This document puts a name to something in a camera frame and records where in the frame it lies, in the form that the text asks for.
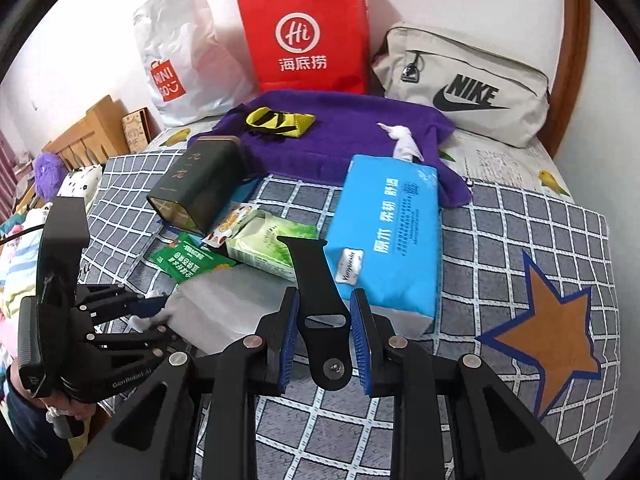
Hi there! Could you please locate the blue tissue pack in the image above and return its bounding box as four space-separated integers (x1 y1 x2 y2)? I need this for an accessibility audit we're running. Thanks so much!
324 154 443 336

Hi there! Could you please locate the light green tissue pack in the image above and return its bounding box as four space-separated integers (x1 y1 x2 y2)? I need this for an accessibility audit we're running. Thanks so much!
225 210 321 282

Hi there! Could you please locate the grey checked blanket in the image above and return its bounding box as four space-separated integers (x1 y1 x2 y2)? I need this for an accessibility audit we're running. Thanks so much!
75 152 618 480

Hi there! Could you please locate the striped light cloth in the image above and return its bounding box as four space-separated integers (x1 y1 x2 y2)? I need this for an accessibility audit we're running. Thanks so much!
0 205 51 321

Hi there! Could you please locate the patterned book box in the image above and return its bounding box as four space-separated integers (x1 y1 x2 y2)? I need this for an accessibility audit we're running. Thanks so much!
121 107 153 153

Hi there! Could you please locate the dark green tin box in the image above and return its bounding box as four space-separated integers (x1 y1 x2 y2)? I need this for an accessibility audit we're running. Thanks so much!
146 136 246 237

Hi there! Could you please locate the brown wooden bed frame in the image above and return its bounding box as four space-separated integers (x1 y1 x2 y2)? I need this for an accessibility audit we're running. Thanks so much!
547 0 593 158

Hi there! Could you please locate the light wooden block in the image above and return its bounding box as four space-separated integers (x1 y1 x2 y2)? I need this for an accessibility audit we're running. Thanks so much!
42 95 133 171

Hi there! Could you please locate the purple plush toy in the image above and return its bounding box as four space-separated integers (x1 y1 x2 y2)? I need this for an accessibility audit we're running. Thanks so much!
32 152 68 201

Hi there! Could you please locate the beige waist bag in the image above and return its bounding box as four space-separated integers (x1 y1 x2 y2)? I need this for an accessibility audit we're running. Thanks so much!
371 22 551 148

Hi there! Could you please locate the white plastic shopping bag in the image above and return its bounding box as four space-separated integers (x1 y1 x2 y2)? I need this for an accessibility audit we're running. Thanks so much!
132 0 258 128

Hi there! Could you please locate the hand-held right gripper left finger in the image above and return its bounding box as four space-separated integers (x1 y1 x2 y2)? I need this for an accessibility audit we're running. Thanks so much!
65 287 301 480

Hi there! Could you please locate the purple towel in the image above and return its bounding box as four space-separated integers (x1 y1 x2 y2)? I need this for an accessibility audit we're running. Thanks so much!
212 91 473 208

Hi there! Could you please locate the lemon print sachet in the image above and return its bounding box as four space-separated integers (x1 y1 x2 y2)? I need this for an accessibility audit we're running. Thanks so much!
202 202 261 248

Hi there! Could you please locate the black watch strap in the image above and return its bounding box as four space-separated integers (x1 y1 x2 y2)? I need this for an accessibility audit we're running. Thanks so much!
276 235 353 391

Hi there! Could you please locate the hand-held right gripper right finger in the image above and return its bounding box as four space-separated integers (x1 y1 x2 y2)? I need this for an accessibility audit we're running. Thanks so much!
350 289 586 480

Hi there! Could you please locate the red paper bag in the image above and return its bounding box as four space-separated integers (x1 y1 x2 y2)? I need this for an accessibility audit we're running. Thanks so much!
235 0 371 96

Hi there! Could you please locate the yellow black sock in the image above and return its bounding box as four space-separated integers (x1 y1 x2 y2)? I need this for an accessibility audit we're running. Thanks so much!
244 107 317 140

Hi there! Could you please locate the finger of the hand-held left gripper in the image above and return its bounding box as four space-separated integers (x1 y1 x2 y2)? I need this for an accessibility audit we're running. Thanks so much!
85 324 193 366
75 284 171 323

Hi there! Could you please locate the large white sock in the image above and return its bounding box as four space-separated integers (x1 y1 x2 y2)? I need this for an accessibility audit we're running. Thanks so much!
127 272 301 356

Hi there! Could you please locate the white spotted pillow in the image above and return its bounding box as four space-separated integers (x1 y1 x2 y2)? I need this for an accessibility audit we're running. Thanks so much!
57 164 106 211

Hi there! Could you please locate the green snack packet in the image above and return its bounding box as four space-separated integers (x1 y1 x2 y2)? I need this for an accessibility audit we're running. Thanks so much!
150 232 237 286

